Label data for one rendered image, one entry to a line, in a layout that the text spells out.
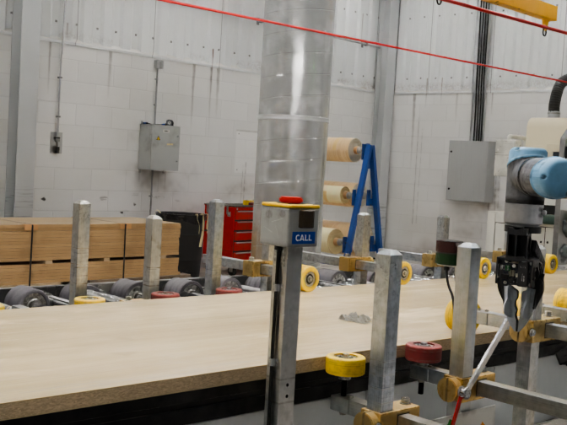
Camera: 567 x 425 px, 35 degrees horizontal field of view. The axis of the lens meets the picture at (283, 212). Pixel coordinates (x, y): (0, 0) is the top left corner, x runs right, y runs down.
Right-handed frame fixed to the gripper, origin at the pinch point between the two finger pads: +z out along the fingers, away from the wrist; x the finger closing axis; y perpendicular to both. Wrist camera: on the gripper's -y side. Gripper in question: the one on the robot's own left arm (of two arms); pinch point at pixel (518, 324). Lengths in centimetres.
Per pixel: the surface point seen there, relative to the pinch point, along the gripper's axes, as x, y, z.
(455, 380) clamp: -11.0, 3.7, 12.5
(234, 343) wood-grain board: -55, 18, 9
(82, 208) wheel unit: -121, -11, -14
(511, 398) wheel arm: 0.0, 1.2, 14.8
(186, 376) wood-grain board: -47, 48, 9
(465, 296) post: -10.6, 1.9, -4.6
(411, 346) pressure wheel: -23.6, -4.8, 8.7
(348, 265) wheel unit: -84, -111, 4
